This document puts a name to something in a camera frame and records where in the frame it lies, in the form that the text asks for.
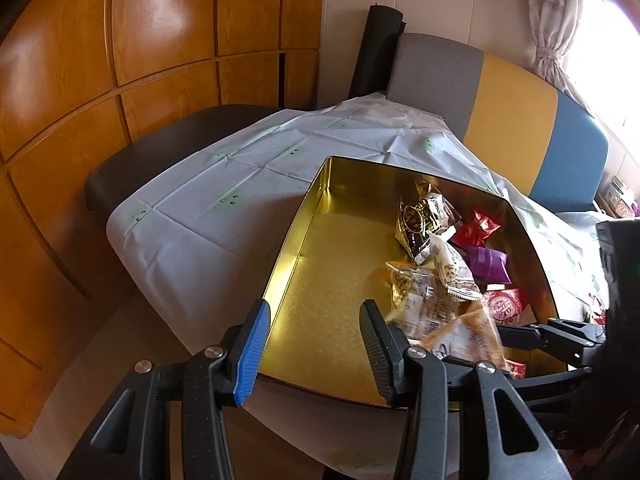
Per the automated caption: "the black rolled mat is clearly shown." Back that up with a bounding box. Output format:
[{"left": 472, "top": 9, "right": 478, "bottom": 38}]
[{"left": 348, "top": 4, "right": 407, "bottom": 99}]

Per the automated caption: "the white nut-print snack packet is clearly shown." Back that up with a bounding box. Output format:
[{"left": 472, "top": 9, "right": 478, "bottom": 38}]
[{"left": 427, "top": 232, "right": 483, "bottom": 302}]

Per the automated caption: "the orange cracker packet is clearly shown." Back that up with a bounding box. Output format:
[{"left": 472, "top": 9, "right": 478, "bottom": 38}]
[{"left": 415, "top": 305, "right": 506, "bottom": 370}]

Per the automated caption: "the grey yellow blue chair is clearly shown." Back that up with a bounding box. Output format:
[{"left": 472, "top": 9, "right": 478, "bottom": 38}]
[{"left": 385, "top": 32, "right": 611, "bottom": 213}]

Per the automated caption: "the white patterned tablecloth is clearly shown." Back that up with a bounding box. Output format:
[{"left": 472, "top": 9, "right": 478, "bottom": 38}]
[{"left": 106, "top": 91, "right": 616, "bottom": 478}]

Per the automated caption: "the wooden cabinet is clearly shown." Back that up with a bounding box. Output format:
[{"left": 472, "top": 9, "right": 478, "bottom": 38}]
[{"left": 0, "top": 0, "right": 326, "bottom": 436}]

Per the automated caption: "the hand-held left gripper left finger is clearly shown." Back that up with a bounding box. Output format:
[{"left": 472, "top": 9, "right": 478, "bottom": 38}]
[{"left": 57, "top": 298, "right": 271, "bottom": 480}]

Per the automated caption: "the dark red candy packet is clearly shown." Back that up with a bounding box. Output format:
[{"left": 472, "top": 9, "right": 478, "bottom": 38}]
[{"left": 450, "top": 208, "right": 502, "bottom": 249}]

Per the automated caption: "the gold metal tin box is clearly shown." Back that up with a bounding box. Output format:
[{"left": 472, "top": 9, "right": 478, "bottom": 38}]
[{"left": 255, "top": 156, "right": 568, "bottom": 411}]

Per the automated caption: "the clear snack container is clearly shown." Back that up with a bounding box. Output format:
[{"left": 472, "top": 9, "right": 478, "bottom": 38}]
[{"left": 602, "top": 177, "right": 640, "bottom": 219}]

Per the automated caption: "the window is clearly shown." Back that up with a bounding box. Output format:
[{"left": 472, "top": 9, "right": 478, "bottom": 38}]
[{"left": 565, "top": 0, "right": 640, "bottom": 132}]

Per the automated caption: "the red and white wafer packet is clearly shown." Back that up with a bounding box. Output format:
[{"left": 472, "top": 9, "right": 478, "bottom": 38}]
[{"left": 482, "top": 287, "right": 538, "bottom": 327}]

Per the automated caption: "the purple snack packet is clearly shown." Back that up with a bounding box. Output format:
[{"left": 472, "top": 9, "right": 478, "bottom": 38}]
[{"left": 467, "top": 246, "right": 512, "bottom": 286}]

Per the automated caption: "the clear nut bar packet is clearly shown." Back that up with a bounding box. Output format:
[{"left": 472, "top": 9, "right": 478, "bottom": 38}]
[{"left": 385, "top": 261, "right": 451, "bottom": 339}]

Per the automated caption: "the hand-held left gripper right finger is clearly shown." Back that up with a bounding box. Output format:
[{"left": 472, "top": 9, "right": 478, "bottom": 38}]
[{"left": 359, "top": 299, "right": 571, "bottom": 480}]

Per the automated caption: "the brown and gold snack packet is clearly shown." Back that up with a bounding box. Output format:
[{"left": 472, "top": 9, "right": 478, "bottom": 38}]
[{"left": 396, "top": 181, "right": 463, "bottom": 266}]

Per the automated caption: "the dark grey chair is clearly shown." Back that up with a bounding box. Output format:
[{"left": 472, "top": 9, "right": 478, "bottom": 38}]
[{"left": 84, "top": 104, "right": 282, "bottom": 213}]

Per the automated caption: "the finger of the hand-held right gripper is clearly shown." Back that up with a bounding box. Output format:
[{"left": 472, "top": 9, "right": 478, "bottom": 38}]
[
  {"left": 510, "top": 366, "right": 596, "bottom": 398},
  {"left": 497, "top": 317, "right": 608, "bottom": 362}
]

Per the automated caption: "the pale patterned curtain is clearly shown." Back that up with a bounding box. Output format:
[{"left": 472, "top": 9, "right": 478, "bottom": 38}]
[{"left": 527, "top": 0, "right": 594, "bottom": 97}]

